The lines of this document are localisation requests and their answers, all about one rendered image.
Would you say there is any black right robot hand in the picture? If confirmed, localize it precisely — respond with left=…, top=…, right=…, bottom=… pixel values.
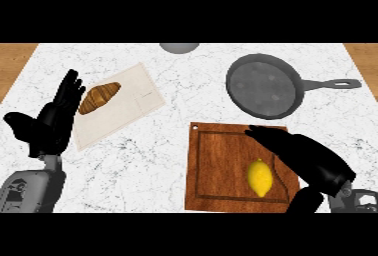
left=244, top=124, right=357, bottom=214

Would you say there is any brown croissant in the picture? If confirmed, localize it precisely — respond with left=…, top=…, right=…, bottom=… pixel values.
left=77, top=81, right=123, bottom=116

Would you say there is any brown wooden cutting board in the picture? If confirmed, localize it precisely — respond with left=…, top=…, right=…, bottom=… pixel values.
left=183, top=121, right=301, bottom=214

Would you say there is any yellow lemon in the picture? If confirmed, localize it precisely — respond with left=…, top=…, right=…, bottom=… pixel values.
left=247, top=158, right=275, bottom=198

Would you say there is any grey round object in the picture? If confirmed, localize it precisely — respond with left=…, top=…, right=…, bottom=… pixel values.
left=158, top=43, right=201, bottom=55

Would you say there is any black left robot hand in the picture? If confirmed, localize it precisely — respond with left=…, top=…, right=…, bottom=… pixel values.
left=3, top=68, right=87, bottom=159

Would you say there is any dark grey frying pan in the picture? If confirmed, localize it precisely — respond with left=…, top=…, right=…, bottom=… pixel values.
left=224, top=53, right=363, bottom=121

